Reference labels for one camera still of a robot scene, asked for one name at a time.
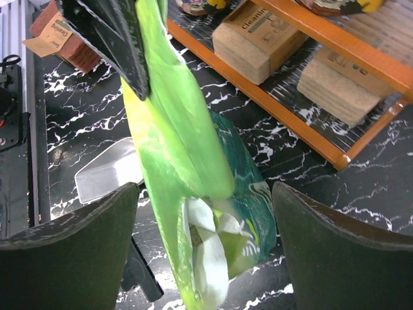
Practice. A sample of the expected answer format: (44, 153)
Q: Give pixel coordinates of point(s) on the green litter bag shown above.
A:
(213, 208)

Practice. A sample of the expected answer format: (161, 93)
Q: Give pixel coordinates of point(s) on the orange wooden shelf rack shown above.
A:
(379, 42)

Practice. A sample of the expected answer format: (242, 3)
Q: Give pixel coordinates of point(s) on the beige sponge pack right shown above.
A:
(340, 87)

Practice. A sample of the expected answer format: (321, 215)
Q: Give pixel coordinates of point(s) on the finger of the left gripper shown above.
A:
(111, 29)

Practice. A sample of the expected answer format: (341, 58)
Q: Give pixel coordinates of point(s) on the beige sponge pack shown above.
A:
(255, 42)
(340, 87)

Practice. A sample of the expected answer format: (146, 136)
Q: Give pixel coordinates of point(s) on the brown scouring pad pack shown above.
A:
(52, 36)

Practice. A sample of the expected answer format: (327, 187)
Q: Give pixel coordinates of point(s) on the black bag clip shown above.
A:
(137, 273)

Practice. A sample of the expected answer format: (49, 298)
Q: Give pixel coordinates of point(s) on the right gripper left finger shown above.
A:
(73, 262)

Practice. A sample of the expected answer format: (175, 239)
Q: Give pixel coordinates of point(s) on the white printed mug lower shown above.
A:
(202, 7)

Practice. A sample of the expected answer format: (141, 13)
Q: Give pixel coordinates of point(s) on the beige sponge pack left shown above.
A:
(255, 42)

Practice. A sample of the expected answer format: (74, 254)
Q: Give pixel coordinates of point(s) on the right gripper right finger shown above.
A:
(338, 262)

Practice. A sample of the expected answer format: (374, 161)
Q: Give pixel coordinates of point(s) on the grey metal scoop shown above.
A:
(115, 166)

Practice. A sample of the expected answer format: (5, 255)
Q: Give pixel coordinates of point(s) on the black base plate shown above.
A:
(25, 200)

